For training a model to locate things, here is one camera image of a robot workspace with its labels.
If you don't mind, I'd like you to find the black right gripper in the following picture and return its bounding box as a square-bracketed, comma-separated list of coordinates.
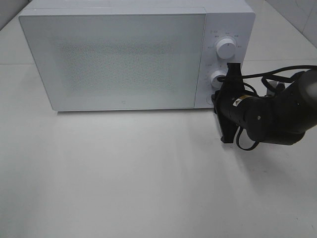
[212, 62, 250, 144]

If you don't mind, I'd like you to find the white microwave oven body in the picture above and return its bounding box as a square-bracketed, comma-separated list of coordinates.
[19, 0, 256, 109]

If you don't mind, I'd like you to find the round white door button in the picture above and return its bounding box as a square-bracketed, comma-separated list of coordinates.
[206, 95, 212, 105]

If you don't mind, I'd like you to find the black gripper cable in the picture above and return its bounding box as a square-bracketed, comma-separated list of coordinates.
[210, 64, 317, 151]

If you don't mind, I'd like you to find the white timer knob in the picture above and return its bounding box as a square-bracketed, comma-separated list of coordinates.
[210, 70, 226, 89]

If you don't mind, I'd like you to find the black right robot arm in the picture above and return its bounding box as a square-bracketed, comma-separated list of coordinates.
[211, 63, 317, 148]

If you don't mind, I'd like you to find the upper white power knob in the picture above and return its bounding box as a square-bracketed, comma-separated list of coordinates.
[215, 37, 237, 60]

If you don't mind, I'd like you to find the white microwave door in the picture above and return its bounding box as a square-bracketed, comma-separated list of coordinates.
[19, 12, 206, 112]

